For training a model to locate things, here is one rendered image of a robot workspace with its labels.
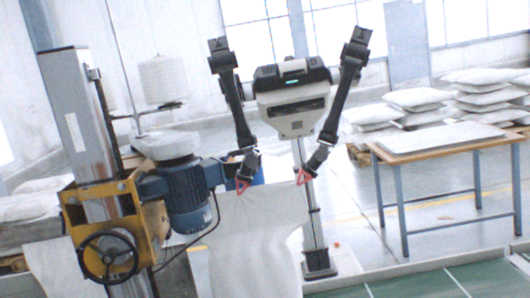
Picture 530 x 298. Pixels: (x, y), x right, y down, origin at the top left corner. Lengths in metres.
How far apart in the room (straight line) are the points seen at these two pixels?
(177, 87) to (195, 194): 0.38
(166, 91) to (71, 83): 0.31
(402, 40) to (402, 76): 0.81
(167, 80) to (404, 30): 9.11
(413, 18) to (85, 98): 9.48
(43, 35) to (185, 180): 9.15
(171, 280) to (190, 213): 1.00
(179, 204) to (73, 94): 0.48
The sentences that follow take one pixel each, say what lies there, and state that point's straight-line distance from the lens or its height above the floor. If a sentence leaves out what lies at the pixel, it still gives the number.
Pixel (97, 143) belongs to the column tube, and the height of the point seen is 1.46.
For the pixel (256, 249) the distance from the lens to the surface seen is 1.86.
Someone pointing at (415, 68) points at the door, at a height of 0.51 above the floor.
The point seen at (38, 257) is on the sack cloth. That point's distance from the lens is 2.11.
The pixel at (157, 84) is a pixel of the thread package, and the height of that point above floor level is 1.60.
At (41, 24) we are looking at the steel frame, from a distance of 10.42.
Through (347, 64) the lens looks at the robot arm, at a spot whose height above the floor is 1.54.
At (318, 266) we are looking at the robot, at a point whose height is 0.33.
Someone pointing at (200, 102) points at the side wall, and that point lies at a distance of 9.84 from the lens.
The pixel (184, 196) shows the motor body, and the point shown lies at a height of 1.22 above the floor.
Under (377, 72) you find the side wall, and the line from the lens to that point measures 10.22.
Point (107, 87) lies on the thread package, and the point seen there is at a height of 1.62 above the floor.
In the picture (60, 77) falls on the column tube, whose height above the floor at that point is 1.68.
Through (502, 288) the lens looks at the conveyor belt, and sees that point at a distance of 2.31.
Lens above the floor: 1.66
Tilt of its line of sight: 14 degrees down
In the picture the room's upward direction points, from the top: 10 degrees counter-clockwise
